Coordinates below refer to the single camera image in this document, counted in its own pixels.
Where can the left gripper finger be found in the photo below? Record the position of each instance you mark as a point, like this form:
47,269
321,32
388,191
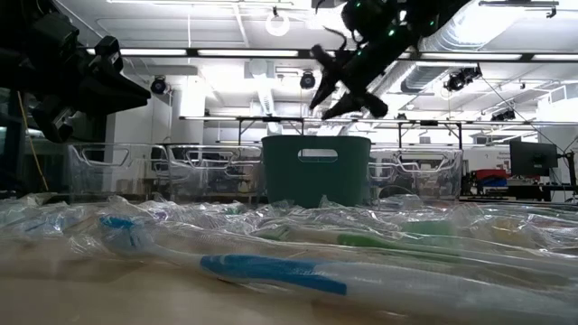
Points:
108,104
126,86

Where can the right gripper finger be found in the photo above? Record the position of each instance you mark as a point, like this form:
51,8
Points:
326,90
347,107

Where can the green toothbrush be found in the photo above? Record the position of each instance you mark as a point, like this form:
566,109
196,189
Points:
232,209
370,241
429,227

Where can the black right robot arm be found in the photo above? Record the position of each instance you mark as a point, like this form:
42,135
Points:
370,18

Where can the clear plastic bin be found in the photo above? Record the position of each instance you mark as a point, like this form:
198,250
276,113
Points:
415,155
117,149
212,151

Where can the black beam with light strips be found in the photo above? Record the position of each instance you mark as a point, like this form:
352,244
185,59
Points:
192,52

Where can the green plastic bin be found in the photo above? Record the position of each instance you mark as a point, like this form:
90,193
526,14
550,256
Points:
289,180

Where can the red storage bin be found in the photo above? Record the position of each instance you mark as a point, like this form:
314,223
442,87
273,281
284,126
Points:
490,173

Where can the blue storage bin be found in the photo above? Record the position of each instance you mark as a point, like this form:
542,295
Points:
492,182

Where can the black computer monitor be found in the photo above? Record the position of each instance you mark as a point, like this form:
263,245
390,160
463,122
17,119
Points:
533,158

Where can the black distant desk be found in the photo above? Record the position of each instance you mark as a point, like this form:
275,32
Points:
519,192

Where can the black round ceiling camera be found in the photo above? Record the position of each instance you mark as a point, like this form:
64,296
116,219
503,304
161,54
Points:
158,85
308,80

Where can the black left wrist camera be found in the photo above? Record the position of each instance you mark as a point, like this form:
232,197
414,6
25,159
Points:
108,52

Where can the silver ventilation duct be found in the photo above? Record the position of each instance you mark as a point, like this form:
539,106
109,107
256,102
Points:
420,74

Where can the black distant table frame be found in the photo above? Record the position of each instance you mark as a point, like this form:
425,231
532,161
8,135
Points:
271,119

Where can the black ceiling camera cluster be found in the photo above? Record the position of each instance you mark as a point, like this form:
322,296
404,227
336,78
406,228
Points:
460,79

